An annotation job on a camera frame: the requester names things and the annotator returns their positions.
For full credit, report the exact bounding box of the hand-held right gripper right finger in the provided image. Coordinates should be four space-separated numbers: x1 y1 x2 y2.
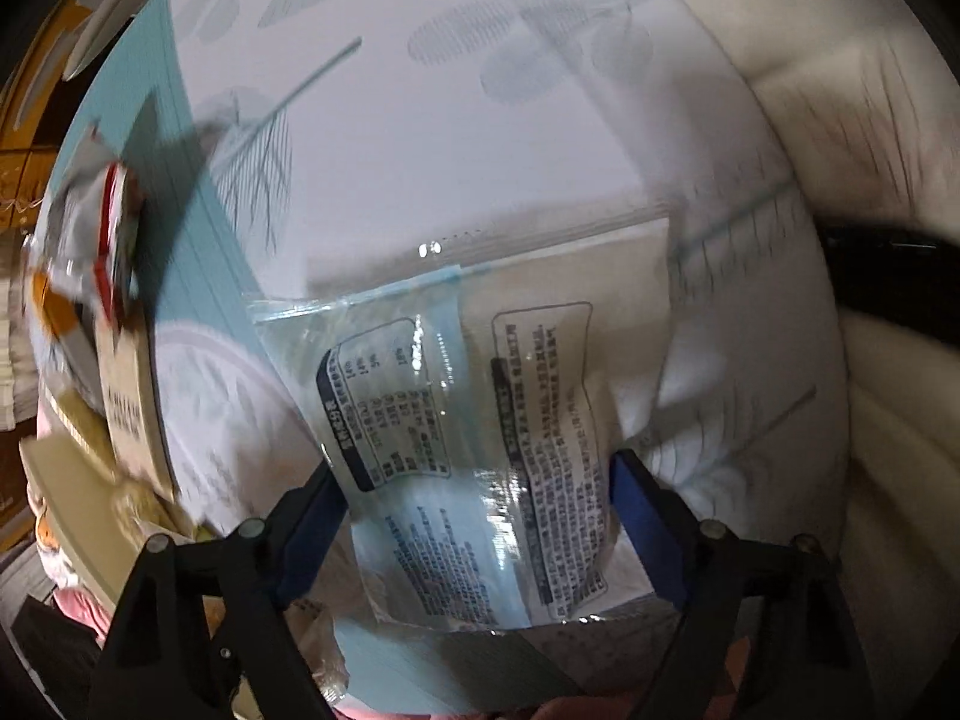
611 448 878 720

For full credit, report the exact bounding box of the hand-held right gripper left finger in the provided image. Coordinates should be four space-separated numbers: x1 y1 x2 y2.
86 454 350 720

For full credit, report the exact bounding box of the pink blanket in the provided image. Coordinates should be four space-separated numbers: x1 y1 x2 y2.
34 540 121 650

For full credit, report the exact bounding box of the cream storage box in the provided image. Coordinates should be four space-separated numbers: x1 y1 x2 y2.
19 431 226 616

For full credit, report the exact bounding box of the clear printed snack packet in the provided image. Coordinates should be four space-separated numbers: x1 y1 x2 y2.
251 216 676 631

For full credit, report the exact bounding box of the crinkled clear snack packet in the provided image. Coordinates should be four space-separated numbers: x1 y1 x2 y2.
289 598 352 700

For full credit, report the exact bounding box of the beige printed snack packet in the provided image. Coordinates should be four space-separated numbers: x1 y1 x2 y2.
99 330 177 500

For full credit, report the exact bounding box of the leaf printed teal bedsheet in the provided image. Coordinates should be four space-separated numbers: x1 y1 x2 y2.
30 0 856 720

